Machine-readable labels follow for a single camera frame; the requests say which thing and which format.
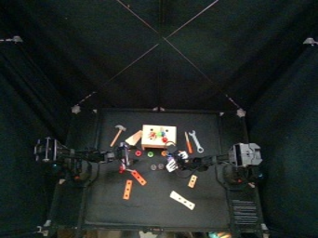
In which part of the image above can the orange toy screwdriver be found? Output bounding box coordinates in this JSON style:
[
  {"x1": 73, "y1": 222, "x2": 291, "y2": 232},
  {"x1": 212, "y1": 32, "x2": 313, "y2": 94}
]
[{"x1": 184, "y1": 131, "x2": 193, "y2": 154}]

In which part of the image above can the toy wooden hammer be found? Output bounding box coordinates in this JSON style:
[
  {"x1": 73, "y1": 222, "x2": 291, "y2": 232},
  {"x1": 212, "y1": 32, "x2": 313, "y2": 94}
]
[{"x1": 108, "y1": 124, "x2": 128, "y2": 148}]

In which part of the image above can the grey toy wrench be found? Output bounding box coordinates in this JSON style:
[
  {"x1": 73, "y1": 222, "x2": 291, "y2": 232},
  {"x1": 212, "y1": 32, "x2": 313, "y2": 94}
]
[{"x1": 187, "y1": 129, "x2": 204, "y2": 154}]

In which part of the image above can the wooden toy workbench box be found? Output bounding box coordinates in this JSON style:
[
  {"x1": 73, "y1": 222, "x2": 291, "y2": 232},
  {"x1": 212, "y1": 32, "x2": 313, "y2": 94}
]
[{"x1": 140, "y1": 124, "x2": 177, "y2": 151}]

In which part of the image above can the small light wooden block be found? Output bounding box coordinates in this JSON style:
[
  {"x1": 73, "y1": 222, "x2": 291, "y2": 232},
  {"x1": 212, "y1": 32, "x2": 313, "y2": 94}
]
[{"x1": 185, "y1": 174, "x2": 199, "y2": 189}]

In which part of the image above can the orange holed toy strip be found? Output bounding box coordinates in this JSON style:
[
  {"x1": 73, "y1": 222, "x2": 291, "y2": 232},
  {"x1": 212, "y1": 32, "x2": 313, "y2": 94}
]
[
  {"x1": 130, "y1": 169, "x2": 148, "y2": 187},
  {"x1": 121, "y1": 179, "x2": 133, "y2": 201}
]

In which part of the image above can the long light holed plank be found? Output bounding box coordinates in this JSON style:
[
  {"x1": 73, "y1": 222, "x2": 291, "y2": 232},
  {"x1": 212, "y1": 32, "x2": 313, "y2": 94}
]
[{"x1": 168, "y1": 190, "x2": 196, "y2": 211}]

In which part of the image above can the white text label sticker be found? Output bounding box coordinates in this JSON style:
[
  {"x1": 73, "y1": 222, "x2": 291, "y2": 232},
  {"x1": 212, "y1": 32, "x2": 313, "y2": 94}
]
[{"x1": 231, "y1": 199, "x2": 257, "y2": 225}]

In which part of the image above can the black cloth backdrop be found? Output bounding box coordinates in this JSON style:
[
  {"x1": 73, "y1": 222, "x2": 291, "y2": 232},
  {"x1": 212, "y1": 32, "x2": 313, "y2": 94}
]
[{"x1": 0, "y1": 0, "x2": 318, "y2": 238}]

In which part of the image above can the thin diagonal cord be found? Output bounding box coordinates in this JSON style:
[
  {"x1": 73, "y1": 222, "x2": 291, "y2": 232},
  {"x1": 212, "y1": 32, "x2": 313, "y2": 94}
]
[
  {"x1": 76, "y1": 0, "x2": 220, "y2": 108},
  {"x1": 114, "y1": 0, "x2": 240, "y2": 110}
]

